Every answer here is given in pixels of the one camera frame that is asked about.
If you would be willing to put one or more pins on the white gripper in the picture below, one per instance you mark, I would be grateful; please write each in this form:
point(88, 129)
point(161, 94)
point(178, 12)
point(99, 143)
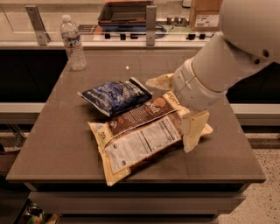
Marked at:
point(191, 88)

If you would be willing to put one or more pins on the brown and cream chip bag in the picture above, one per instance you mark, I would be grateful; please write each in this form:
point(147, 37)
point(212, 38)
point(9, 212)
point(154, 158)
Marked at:
point(127, 140)

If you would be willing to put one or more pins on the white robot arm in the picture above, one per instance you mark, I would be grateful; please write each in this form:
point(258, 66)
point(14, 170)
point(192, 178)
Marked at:
point(248, 41)

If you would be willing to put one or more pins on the blue chip bag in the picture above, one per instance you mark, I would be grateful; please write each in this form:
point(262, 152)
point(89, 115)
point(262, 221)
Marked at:
point(112, 98)

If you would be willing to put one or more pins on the clear plastic water bottle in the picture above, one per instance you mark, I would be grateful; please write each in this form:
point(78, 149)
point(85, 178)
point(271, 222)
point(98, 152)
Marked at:
point(72, 42)

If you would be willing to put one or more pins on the cardboard box with label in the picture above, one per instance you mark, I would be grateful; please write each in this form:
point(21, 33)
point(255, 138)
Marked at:
point(205, 15)

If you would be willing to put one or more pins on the dark open tray box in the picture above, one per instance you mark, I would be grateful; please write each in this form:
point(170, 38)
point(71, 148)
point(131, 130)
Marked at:
point(121, 12)

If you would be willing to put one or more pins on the middle metal railing post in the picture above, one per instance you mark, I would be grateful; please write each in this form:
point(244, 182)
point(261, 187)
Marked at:
point(151, 11)

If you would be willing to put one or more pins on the metal railing post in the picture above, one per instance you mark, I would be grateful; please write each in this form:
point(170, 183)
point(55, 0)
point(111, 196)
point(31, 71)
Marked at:
point(151, 11)
point(41, 34)

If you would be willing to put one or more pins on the left metal railing post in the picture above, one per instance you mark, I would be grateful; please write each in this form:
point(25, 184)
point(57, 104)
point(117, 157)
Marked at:
point(41, 34)

